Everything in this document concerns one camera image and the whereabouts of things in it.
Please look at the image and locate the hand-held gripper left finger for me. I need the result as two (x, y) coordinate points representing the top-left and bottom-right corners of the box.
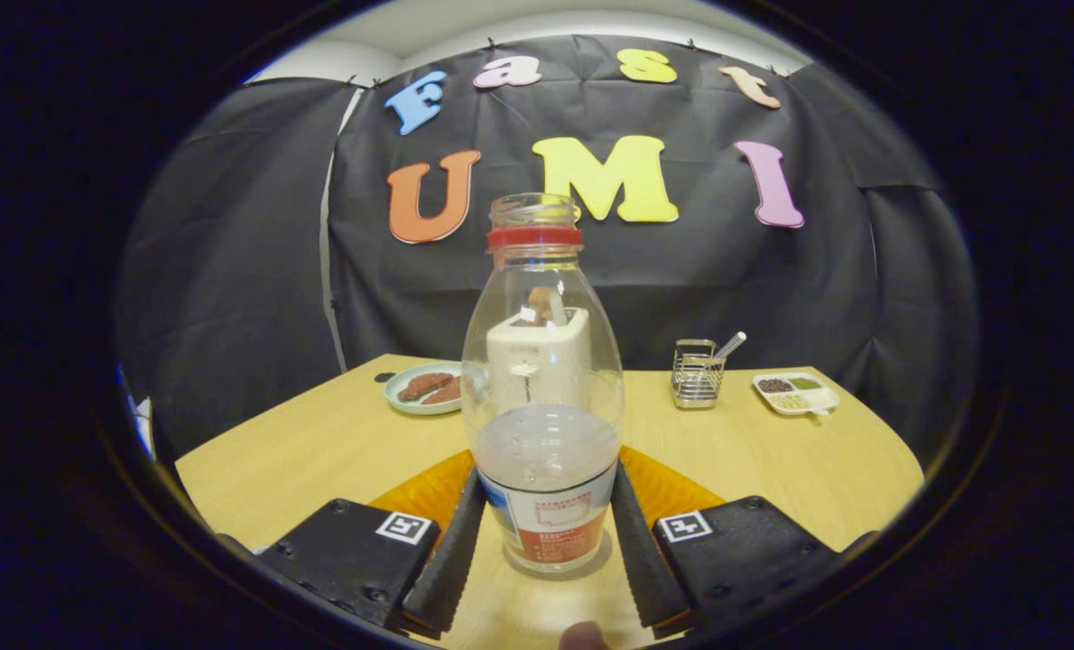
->
(253, 451), (488, 637)

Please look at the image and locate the metal wire basket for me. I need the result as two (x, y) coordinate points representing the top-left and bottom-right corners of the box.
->
(671, 339), (726, 411)

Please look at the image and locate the black backdrop cloth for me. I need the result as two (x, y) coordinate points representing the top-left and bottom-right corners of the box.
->
(115, 34), (980, 466)

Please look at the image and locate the pale green plate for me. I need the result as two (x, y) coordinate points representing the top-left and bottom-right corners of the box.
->
(384, 362), (470, 416)

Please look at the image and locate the wooden table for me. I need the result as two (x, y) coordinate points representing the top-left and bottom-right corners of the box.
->
(174, 353), (926, 650)

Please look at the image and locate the clear plastic juice bottle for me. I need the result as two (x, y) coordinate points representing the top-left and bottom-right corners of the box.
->
(460, 192), (625, 575)

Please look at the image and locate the white divided dish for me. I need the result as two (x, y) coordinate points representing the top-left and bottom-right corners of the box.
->
(753, 371), (841, 417)

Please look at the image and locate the white toaster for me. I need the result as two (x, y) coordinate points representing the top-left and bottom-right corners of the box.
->
(486, 307), (590, 412)

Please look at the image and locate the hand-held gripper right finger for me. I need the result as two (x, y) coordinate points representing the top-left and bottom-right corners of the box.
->
(611, 447), (840, 633)

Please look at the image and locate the brown bread slice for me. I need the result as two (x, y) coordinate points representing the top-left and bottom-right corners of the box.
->
(526, 286), (568, 328)

